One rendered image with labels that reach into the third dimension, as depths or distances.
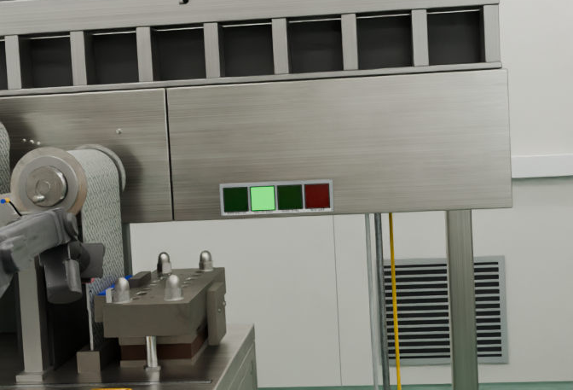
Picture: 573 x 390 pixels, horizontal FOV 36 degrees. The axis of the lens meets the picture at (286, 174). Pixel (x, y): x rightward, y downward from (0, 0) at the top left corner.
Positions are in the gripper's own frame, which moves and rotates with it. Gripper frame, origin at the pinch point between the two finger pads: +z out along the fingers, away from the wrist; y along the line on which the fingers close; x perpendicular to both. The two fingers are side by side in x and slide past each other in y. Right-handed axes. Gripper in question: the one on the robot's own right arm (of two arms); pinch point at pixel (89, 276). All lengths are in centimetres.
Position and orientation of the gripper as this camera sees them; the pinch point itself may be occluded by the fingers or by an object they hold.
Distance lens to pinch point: 170.7
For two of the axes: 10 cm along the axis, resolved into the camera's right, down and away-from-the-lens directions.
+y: 9.9, -0.5, -1.0
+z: 1.1, 4.3, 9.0
